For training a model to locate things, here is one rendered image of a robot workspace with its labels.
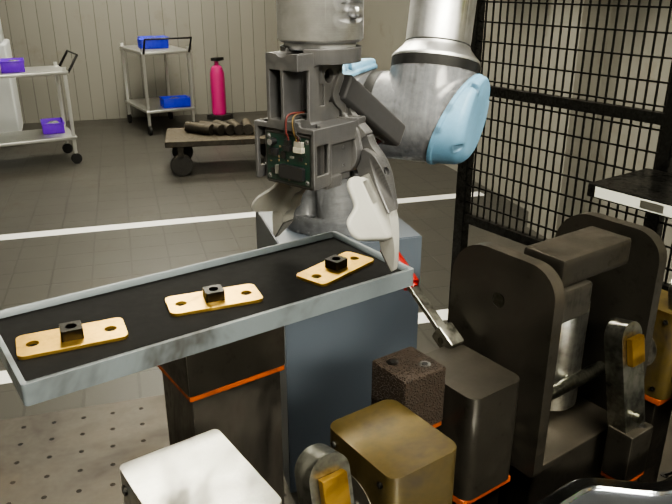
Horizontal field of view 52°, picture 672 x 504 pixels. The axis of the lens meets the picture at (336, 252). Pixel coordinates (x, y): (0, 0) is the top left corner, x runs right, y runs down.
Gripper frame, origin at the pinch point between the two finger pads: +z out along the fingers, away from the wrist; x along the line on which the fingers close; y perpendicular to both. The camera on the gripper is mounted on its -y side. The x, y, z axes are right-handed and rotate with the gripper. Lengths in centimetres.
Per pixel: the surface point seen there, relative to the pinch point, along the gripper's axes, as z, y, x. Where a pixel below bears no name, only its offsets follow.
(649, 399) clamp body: 22.8, -31.0, 24.6
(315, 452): 7.1, 18.2, 13.0
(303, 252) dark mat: 1.9, -1.4, -5.7
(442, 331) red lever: 8.4, -6.3, 9.1
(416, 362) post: 7.9, 1.5, 10.9
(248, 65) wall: 66, -515, -553
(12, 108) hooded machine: 84, -254, -593
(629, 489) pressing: 17.6, -6.1, 29.4
